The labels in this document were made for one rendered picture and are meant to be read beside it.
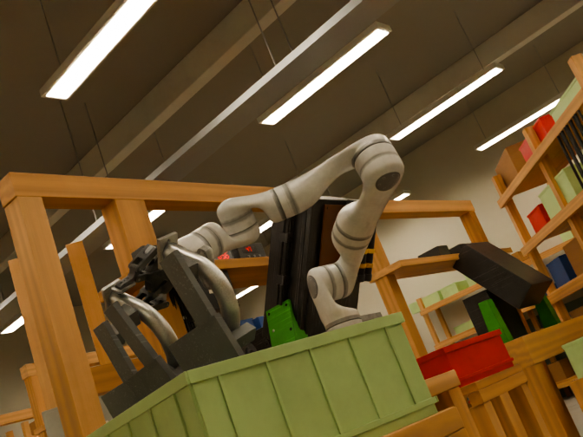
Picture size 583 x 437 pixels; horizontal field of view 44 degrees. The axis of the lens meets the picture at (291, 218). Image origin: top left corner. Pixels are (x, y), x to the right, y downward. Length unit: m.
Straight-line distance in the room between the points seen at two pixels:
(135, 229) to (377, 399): 1.71
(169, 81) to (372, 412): 6.52
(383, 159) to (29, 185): 1.40
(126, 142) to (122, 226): 5.32
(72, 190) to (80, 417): 0.79
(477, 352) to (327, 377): 1.21
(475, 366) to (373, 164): 0.93
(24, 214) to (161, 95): 5.18
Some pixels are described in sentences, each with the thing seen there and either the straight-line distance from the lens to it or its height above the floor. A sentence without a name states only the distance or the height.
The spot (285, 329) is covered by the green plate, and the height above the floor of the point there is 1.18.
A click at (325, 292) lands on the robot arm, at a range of 1.75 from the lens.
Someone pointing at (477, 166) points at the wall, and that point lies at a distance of 12.02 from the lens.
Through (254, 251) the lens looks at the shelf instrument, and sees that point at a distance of 2.92.
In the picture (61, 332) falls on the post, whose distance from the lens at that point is 2.33.
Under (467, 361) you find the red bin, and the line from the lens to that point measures 2.19.
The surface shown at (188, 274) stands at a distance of 1.11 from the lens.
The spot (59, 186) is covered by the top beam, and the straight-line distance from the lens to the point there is 2.58.
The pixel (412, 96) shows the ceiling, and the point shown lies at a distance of 10.26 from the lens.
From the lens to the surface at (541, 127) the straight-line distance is 5.46.
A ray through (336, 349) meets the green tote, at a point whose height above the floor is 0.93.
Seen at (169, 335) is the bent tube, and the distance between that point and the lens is 1.26.
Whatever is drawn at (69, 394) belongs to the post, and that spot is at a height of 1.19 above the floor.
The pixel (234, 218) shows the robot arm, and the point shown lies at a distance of 1.46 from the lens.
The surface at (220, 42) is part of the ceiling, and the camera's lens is 6.96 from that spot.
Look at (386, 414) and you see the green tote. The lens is 1.13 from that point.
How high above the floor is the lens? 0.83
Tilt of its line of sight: 16 degrees up
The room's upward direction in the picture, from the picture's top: 21 degrees counter-clockwise
